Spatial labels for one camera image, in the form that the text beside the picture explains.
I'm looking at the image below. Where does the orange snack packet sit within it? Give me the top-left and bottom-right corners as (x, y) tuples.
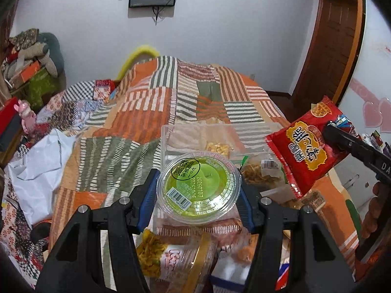
(228, 229), (261, 270)

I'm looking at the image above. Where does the pink heart sticker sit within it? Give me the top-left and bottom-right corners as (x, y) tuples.
(362, 98), (391, 129)

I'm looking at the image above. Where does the clear plastic container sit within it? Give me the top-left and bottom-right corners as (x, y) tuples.
(152, 123), (286, 245)

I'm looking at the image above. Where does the wooden door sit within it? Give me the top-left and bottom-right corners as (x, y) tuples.
(290, 0), (366, 108)

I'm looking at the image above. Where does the pink toy rabbit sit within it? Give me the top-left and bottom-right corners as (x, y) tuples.
(18, 99), (38, 135)

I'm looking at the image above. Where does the yellow cracker packet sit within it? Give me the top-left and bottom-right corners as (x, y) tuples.
(206, 140), (233, 157)

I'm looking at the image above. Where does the orange striped patchwork blanket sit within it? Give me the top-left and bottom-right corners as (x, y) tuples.
(50, 55), (361, 293)

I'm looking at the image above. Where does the white plastic bag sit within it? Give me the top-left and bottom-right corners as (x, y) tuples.
(7, 128), (77, 226)

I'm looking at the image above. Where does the yellow foam headboard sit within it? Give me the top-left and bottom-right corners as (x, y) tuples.
(118, 45), (160, 80)

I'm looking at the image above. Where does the red box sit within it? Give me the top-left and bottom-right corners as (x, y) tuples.
(0, 97), (21, 152)

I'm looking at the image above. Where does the teal cushion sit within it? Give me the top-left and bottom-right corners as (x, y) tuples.
(39, 32), (65, 71)

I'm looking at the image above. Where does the clear cup of yellow snacks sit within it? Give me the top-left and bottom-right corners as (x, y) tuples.
(136, 228), (219, 293)

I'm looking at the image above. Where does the floral fabric bundle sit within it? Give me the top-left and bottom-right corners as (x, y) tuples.
(9, 29), (42, 52)

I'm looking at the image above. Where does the orange cardboard box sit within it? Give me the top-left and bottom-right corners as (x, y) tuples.
(10, 61), (42, 88)

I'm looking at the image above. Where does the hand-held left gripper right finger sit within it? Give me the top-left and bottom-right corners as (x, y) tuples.
(237, 185), (358, 293)

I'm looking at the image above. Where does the black monitor cable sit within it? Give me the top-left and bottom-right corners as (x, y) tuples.
(152, 4), (166, 25)

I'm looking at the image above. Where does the clear fried snack packet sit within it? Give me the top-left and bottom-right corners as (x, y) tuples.
(240, 156), (286, 187)

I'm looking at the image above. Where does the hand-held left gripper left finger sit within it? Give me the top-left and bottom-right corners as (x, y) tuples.
(35, 168), (161, 293)

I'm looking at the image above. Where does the blue and white snack packet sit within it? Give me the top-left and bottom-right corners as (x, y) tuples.
(210, 259), (291, 293)

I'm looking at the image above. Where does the red snack packet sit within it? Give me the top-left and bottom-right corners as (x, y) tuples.
(264, 95), (362, 199)

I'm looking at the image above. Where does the brown label biscuit packet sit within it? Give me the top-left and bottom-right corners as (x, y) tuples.
(284, 189), (326, 212)

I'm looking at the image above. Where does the person's right hand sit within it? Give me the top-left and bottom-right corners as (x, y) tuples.
(361, 181), (387, 242)

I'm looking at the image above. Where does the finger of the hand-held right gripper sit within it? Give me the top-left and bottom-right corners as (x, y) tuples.
(323, 122), (381, 173)

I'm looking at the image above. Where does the checkered patchwork quilt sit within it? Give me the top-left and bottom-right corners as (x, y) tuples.
(0, 79), (118, 281)

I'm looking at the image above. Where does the green jelly cup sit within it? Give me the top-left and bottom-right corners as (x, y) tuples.
(156, 152), (242, 222)

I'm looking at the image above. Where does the white wardrobe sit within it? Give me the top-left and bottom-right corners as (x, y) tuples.
(336, 0), (391, 208)

